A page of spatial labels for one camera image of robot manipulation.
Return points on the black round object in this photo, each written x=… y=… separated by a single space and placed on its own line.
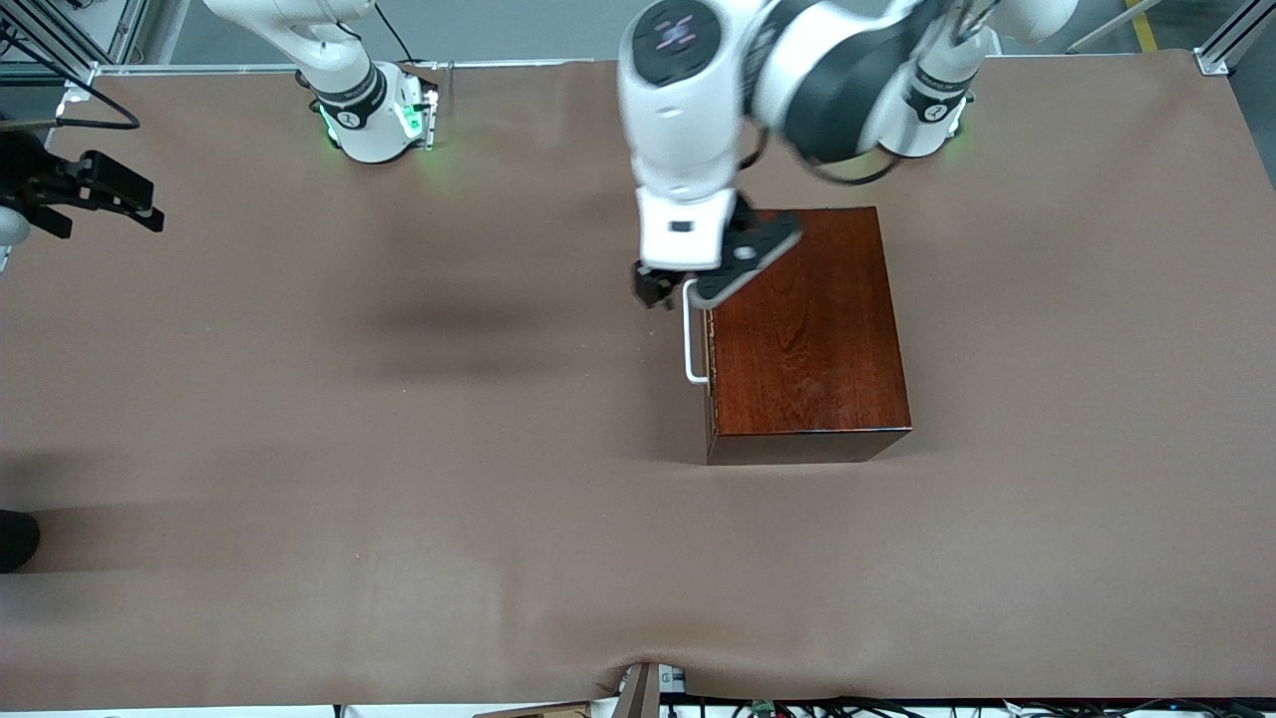
x=15 y=540

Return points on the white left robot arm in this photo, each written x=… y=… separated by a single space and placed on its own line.
x=678 y=120

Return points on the aluminium frame structure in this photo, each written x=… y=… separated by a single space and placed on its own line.
x=125 y=25

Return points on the dark red wooden cabinet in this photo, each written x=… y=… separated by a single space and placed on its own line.
x=817 y=349

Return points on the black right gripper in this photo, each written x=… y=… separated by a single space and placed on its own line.
x=30 y=179

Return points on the aluminium frame profile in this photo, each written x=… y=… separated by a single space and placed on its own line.
x=1231 y=35

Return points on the large table cover mat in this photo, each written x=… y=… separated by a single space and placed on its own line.
x=498 y=548

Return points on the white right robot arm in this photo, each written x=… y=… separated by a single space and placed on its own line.
x=349 y=110

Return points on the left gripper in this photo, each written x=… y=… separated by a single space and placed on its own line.
x=653 y=286

